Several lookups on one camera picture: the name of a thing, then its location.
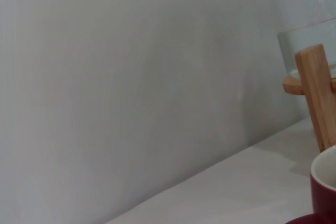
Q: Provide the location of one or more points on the wooden dispenser stand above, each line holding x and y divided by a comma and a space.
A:
315, 90

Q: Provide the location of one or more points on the glass water dispenser jar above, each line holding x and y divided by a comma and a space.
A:
302, 37

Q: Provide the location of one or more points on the red ceramic cup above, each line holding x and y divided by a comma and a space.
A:
324, 197

